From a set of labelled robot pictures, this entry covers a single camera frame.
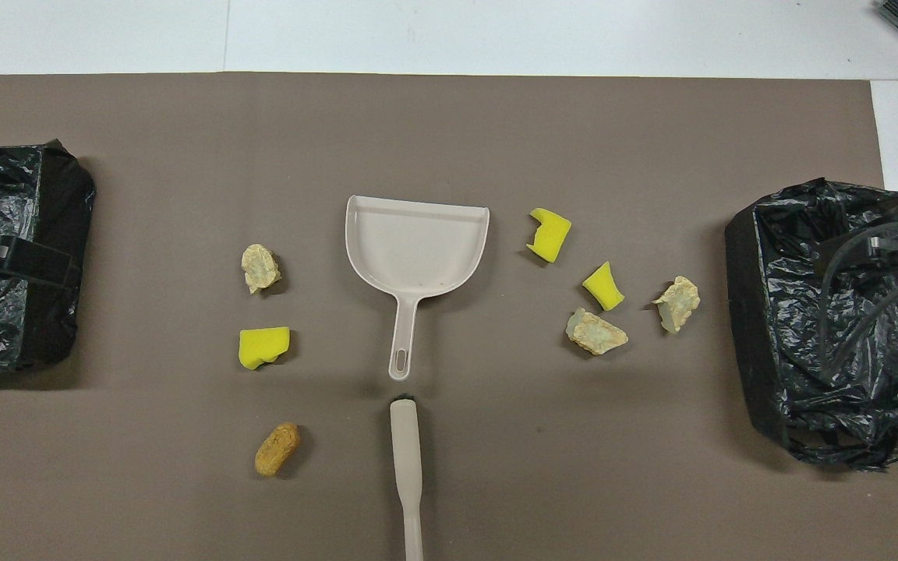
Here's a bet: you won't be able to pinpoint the chunky yellow sponge piece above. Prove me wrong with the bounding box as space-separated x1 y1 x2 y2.
238 326 292 370

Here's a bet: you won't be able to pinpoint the brown paper table mat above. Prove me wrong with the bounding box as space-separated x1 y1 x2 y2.
0 72 898 561

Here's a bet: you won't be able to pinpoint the beige foam chunk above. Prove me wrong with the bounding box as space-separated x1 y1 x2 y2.
241 244 282 295
565 307 629 356
652 275 702 334

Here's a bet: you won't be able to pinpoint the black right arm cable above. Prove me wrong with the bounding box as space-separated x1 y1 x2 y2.
818 222 898 375

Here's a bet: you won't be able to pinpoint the small yellow sponge piece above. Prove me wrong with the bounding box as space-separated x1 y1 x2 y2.
582 261 626 312

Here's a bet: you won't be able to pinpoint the black bag lined bin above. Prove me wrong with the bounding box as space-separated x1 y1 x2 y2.
0 139 97 373
725 178 898 471

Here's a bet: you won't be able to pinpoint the beige hand brush black bristles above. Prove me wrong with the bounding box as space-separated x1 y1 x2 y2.
389 396 425 561

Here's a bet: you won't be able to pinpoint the notched yellow-green sponge piece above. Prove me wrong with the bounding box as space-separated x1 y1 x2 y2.
526 207 573 263

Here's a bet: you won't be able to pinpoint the beige plastic dustpan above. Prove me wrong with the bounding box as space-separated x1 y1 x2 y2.
345 195 490 382

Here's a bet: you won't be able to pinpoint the brown bread-like piece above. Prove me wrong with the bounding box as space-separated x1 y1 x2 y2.
254 422 301 477

